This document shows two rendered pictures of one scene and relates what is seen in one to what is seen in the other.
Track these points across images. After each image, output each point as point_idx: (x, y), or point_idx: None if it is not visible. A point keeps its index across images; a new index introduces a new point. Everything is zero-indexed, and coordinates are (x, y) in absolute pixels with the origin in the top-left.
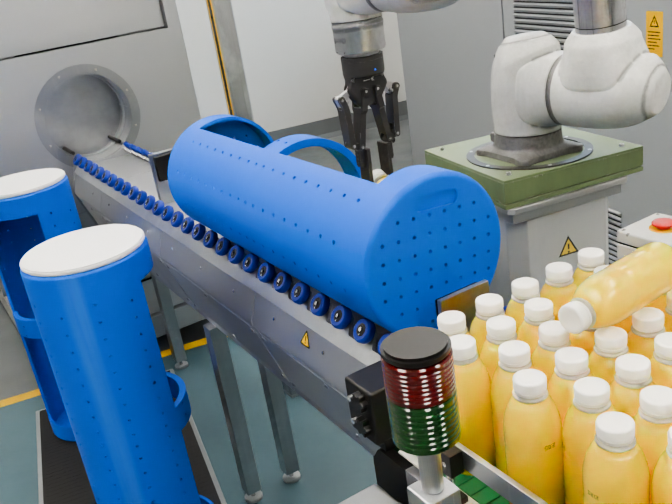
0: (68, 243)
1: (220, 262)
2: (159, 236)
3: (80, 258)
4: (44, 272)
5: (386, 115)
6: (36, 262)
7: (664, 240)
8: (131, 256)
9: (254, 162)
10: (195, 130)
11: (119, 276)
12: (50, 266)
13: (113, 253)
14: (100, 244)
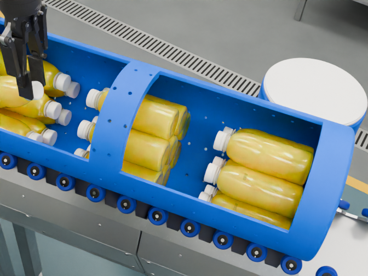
0: (335, 91)
1: None
2: None
3: (289, 75)
4: (292, 58)
5: (18, 60)
6: (318, 66)
7: None
8: (264, 96)
9: (159, 67)
10: (326, 121)
11: (259, 93)
12: (298, 64)
13: (271, 85)
14: (303, 93)
